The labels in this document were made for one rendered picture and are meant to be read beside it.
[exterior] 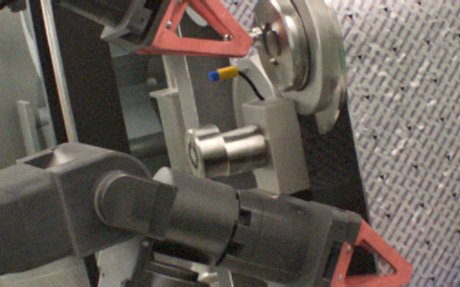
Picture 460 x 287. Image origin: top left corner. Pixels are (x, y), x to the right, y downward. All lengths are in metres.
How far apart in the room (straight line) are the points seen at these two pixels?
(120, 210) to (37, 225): 0.05
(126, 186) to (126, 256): 0.06
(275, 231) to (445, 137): 0.16
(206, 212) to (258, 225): 0.04
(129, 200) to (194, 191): 0.07
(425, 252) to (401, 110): 0.11
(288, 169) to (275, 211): 0.10
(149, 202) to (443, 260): 0.26
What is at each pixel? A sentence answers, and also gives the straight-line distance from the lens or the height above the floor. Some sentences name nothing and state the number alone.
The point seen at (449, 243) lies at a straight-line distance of 0.84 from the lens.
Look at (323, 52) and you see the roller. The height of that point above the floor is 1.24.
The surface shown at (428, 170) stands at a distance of 0.82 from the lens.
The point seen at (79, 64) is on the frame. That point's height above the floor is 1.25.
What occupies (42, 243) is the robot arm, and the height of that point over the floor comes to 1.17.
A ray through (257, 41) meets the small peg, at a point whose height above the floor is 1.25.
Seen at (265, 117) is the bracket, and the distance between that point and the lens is 0.84.
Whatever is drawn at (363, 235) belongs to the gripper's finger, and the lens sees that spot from 0.78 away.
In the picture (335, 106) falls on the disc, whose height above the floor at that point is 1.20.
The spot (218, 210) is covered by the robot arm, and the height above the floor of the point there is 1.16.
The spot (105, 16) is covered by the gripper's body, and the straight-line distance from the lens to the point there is 0.80.
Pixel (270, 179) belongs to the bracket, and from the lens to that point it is 0.86.
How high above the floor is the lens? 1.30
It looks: 8 degrees down
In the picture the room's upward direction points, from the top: 12 degrees counter-clockwise
